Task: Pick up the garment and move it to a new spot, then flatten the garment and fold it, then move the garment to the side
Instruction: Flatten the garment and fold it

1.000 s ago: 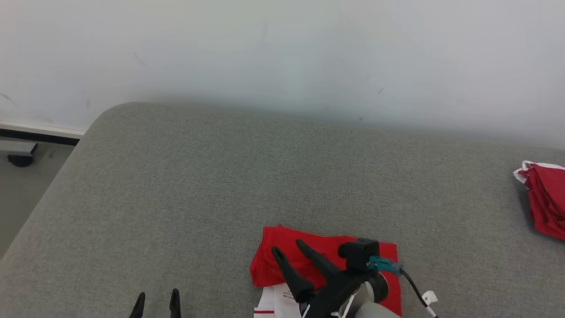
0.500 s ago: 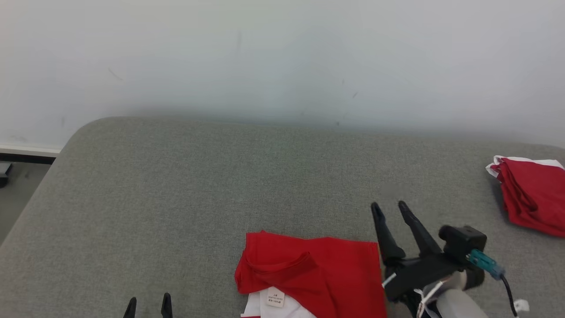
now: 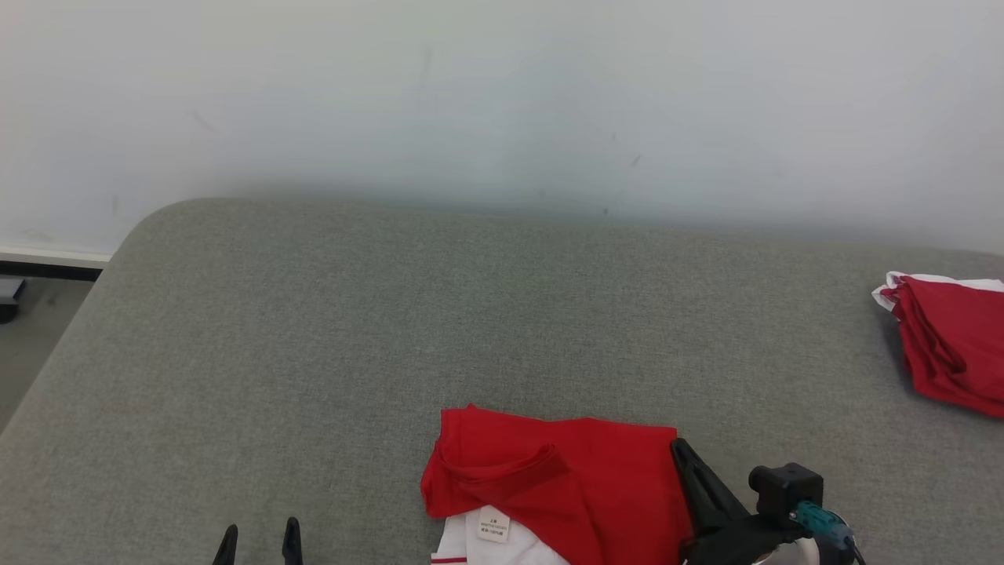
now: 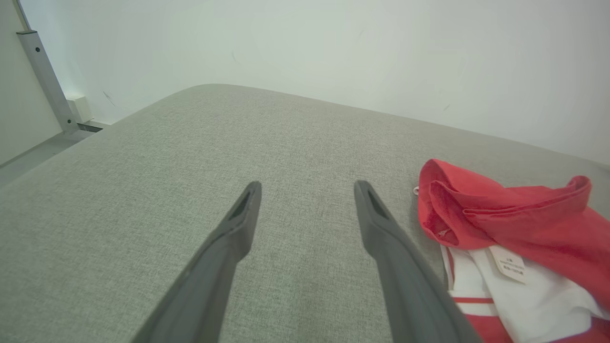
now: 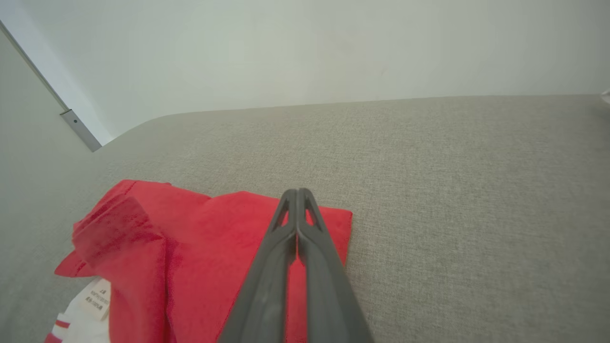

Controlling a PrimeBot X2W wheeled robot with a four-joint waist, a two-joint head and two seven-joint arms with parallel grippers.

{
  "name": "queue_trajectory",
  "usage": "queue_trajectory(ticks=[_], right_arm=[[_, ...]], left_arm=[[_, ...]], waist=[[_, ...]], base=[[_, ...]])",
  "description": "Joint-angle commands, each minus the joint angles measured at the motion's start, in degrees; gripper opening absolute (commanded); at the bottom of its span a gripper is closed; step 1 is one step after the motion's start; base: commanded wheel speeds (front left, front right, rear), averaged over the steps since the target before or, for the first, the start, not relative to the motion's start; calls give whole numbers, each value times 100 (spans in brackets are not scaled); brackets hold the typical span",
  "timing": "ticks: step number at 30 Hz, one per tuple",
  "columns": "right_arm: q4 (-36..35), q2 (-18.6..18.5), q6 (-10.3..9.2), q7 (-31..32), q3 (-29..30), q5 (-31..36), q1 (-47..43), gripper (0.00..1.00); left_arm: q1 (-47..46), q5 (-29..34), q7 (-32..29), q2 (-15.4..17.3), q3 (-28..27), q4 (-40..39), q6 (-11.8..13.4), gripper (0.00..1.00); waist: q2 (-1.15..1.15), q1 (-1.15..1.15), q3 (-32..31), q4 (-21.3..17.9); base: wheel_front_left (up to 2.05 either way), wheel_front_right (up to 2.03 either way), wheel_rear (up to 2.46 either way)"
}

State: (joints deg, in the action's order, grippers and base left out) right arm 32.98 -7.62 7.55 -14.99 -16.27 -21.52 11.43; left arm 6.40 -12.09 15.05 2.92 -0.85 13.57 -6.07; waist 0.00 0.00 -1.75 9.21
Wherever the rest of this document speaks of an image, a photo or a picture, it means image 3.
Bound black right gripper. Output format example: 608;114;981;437
671;437;809;565

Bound red Bulls basketball jersey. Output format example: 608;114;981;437
420;403;696;565

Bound red white basketball shorts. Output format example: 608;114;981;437
871;271;1004;419

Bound dark grey floor object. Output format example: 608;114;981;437
0;275;27;325

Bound teal cable connector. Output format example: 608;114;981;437
788;501;857;551

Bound white wall baseboard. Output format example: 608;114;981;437
0;242;115;283

